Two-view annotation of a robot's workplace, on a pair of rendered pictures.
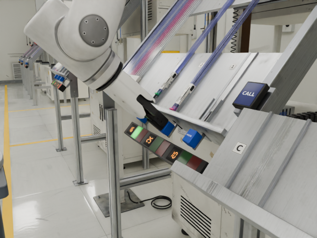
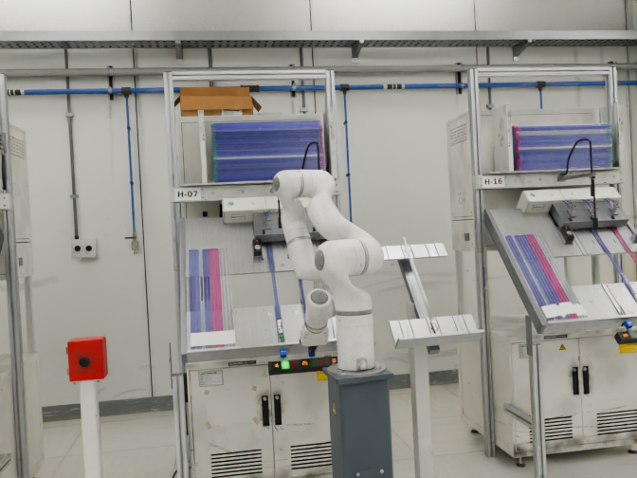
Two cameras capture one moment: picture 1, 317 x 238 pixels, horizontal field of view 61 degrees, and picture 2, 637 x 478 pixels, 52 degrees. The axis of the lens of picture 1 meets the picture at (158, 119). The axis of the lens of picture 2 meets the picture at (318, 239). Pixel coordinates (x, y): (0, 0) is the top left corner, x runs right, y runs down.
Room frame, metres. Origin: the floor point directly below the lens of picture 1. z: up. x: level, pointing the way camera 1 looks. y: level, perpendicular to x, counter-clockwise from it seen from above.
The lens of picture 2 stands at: (-0.26, 2.31, 1.16)
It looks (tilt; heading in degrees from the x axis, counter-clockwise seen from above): 1 degrees down; 289
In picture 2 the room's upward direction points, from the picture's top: 3 degrees counter-clockwise
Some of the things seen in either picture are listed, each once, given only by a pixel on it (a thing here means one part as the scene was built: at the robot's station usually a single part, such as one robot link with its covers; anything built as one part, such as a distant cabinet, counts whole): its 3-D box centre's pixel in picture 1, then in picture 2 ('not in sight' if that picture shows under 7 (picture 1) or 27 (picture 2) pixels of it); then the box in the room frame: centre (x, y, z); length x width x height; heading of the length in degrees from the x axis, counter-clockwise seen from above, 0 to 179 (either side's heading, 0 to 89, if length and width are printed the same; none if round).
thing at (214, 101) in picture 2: not in sight; (237, 101); (1.17, -0.65, 1.82); 0.68 x 0.30 x 0.20; 29
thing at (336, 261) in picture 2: not in sight; (343, 276); (0.35, 0.34, 1.00); 0.19 x 0.12 x 0.24; 49
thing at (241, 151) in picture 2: not in sight; (267, 152); (0.93, -0.44, 1.52); 0.51 x 0.13 x 0.27; 29
